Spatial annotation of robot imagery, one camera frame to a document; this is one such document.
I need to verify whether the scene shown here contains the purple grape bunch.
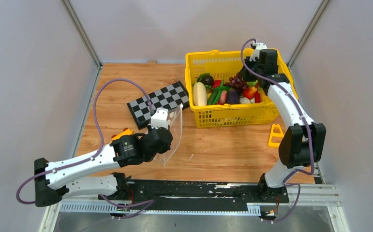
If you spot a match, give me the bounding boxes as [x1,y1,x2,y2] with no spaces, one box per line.
[224,75,248,94]

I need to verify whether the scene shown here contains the clear polka dot zip bag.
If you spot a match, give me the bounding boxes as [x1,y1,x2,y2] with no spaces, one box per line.
[154,103,183,166]

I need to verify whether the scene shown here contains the dark avocado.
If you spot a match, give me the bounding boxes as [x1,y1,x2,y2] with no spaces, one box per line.
[200,75,214,86]

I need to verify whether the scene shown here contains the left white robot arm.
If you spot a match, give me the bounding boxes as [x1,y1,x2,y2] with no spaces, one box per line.
[34,128,173,207]

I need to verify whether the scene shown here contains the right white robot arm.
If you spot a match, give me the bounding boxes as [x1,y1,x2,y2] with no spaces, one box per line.
[241,46,326,202]

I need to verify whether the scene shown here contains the yellow toy car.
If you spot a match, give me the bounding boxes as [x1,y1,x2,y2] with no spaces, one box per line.
[111,128,134,141]

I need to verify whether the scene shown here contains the white garlic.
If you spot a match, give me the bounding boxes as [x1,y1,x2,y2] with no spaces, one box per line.
[239,97,251,104]

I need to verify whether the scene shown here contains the purple eggplant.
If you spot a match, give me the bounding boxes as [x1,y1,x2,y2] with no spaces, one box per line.
[225,88,240,105]

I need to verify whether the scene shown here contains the black grey chessboard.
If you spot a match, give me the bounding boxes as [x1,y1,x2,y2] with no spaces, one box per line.
[127,81,189,130]

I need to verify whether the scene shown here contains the red bell pepper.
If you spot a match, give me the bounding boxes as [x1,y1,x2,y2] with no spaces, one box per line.
[212,80,223,88]

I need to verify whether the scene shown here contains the yellow plastic basket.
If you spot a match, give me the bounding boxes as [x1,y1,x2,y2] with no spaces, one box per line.
[185,48,280,128]

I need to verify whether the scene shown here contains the green bean pods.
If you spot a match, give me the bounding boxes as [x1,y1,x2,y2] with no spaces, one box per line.
[207,81,230,105]

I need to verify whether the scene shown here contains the white radish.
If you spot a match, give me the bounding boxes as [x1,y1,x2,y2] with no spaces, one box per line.
[193,82,208,106]

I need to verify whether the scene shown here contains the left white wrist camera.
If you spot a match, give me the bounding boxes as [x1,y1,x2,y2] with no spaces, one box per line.
[150,108,168,129]

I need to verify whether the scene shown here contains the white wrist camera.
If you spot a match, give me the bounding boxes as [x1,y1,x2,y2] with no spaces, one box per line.
[150,108,168,129]
[250,41,268,61]

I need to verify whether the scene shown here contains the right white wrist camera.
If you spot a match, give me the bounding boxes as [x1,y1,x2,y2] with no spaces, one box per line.
[250,41,268,61]

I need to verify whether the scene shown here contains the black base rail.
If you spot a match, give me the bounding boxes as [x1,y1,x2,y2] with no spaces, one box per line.
[107,179,289,212]

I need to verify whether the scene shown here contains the yellow triangle frame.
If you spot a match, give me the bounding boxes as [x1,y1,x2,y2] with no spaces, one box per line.
[268,124,284,147]

